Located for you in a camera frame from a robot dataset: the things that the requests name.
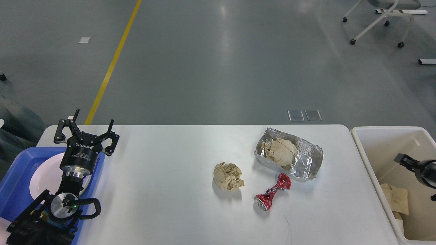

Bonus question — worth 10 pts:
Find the red foil wrapper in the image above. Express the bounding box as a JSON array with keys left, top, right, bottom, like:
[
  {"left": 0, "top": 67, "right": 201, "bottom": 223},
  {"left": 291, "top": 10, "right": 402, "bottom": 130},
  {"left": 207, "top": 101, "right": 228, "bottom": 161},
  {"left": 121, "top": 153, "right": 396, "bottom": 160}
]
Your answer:
[{"left": 254, "top": 173, "right": 292, "bottom": 212}]

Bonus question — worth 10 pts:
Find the person's jeans leg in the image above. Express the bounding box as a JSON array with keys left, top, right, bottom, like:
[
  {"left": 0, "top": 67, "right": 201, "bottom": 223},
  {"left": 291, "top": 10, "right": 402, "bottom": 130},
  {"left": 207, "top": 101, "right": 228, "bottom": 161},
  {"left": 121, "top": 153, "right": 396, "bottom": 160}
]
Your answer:
[{"left": 0, "top": 96, "right": 47, "bottom": 179}]

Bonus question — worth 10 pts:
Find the pink object tray corner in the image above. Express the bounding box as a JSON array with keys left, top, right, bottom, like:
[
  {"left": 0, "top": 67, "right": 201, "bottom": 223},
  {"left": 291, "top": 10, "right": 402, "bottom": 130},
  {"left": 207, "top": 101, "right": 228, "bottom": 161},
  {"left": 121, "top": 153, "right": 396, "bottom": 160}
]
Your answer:
[{"left": 0, "top": 217, "right": 11, "bottom": 245}]

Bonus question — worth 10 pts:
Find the crumpled brown paper ball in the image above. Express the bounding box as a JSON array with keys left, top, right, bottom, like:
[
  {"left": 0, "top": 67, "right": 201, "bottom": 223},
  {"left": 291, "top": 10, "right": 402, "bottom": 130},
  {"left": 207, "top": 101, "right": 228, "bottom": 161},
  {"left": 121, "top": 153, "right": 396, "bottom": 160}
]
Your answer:
[{"left": 213, "top": 162, "right": 245, "bottom": 191}]

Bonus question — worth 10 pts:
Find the crumpled paper in foil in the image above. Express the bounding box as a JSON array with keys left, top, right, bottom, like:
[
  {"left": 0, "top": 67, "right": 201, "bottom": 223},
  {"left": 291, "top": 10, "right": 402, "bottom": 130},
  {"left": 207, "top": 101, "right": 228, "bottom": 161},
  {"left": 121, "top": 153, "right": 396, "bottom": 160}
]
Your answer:
[{"left": 261, "top": 138, "right": 298, "bottom": 169}]

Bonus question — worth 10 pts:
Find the white office chair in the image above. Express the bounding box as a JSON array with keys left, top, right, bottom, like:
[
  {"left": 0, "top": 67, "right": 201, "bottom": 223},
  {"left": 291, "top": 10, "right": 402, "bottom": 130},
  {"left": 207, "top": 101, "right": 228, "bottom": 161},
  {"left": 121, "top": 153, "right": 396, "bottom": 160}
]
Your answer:
[{"left": 350, "top": 0, "right": 421, "bottom": 48}]

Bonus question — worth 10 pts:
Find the pink plate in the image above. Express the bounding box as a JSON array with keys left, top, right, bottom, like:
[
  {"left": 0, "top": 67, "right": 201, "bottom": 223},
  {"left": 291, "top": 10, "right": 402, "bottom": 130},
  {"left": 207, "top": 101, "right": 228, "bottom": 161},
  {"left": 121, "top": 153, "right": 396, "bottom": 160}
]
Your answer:
[{"left": 29, "top": 152, "right": 92, "bottom": 201}]

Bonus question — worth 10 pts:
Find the floor outlet cover right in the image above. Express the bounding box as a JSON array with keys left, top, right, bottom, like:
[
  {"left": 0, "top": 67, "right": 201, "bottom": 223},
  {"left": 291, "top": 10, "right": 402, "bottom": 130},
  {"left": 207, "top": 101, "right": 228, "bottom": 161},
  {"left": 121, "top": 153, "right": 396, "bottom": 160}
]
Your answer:
[{"left": 305, "top": 110, "right": 322, "bottom": 121}]

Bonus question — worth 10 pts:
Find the brown paper bag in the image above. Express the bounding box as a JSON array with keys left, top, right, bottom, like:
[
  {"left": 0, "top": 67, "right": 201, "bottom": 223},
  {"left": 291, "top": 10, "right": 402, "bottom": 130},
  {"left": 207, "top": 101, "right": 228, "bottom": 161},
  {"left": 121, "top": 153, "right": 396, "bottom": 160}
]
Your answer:
[{"left": 380, "top": 183, "right": 409, "bottom": 220}]

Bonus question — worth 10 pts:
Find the floor outlet cover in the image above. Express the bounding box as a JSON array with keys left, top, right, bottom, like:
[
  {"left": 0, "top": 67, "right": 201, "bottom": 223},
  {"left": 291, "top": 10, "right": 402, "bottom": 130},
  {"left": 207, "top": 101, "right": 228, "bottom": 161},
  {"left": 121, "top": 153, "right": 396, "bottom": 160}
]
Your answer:
[
  {"left": 288, "top": 110, "right": 305, "bottom": 121},
  {"left": 305, "top": 110, "right": 322, "bottom": 121}
]

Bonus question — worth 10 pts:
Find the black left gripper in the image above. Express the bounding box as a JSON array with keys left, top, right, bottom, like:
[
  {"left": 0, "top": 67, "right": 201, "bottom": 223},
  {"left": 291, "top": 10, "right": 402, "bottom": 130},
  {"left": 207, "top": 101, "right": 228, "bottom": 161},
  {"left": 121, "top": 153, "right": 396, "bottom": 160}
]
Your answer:
[{"left": 53, "top": 109, "right": 120, "bottom": 178}]

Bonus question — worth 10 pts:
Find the beige plastic bin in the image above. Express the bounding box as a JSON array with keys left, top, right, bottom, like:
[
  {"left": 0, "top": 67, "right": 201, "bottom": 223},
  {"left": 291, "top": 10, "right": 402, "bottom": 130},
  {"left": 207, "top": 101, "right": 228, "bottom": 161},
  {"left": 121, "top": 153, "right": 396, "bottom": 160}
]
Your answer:
[{"left": 351, "top": 126, "right": 436, "bottom": 245}]

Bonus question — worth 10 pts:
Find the floor outlet cover left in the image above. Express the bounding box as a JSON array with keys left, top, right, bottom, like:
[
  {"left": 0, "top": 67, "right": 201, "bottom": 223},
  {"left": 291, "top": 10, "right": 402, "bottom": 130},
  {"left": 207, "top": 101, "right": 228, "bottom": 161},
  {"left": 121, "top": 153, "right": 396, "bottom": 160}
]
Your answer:
[{"left": 288, "top": 110, "right": 305, "bottom": 121}]

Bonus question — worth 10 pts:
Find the crumpled aluminium foil tray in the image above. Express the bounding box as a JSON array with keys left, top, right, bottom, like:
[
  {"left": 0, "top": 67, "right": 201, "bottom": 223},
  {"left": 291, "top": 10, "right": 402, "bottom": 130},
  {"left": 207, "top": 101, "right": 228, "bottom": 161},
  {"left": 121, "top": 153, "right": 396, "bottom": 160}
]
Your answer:
[{"left": 254, "top": 128, "right": 324, "bottom": 181}]

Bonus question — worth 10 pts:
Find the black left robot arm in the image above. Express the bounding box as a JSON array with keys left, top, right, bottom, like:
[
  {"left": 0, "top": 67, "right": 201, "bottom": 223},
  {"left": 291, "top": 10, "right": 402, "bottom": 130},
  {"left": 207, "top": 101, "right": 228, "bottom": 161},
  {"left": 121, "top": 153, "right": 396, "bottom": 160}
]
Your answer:
[{"left": 6, "top": 109, "right": 119, "bottom": 245}]

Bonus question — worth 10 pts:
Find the light green plate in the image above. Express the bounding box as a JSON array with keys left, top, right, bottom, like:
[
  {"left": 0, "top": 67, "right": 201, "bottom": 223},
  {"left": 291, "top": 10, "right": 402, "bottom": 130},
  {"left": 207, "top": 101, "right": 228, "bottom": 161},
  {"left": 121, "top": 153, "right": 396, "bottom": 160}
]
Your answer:
[{"left": 79, "top": 175, "right": 92, "bottom": 196}]

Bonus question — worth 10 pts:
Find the white furniture leg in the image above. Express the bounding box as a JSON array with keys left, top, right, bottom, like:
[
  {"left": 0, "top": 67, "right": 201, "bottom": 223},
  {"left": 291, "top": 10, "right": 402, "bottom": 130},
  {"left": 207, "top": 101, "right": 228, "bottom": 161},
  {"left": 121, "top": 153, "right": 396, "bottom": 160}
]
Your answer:
[{"left": 418, "top": 59, "right": 436, "bottom": 65}]

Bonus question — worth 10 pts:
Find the white paper cup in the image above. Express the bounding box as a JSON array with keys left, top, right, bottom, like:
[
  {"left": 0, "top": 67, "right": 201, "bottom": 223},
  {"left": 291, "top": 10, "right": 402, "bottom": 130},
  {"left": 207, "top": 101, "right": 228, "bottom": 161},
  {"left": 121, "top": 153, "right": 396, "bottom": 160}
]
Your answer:
[{"left": 395, "top": 218, "right": 405, "bottom": 236}]

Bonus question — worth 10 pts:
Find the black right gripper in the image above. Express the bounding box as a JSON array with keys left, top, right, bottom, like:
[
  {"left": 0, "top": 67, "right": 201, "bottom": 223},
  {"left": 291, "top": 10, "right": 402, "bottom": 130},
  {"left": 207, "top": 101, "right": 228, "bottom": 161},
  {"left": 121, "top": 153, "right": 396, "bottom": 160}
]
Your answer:
[{"left": 394, "top": 153, "right": 436, "bottom": 201}]

